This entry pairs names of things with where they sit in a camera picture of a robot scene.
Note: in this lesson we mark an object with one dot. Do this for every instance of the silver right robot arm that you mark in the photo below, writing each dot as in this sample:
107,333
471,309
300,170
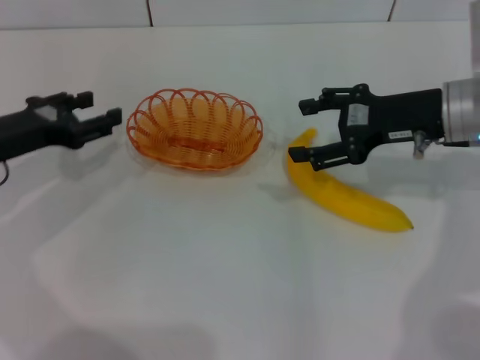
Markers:
461,108

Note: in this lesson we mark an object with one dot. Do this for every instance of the orange woven plastic basket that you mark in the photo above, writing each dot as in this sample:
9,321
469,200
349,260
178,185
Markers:
195,150

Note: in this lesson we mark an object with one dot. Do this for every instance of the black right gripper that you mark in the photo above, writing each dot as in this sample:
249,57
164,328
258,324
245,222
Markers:
405,116

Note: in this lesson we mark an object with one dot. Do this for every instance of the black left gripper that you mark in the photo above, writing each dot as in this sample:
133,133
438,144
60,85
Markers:
33,129

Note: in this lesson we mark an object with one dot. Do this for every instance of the yellow banana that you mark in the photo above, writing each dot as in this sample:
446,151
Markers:
337,191

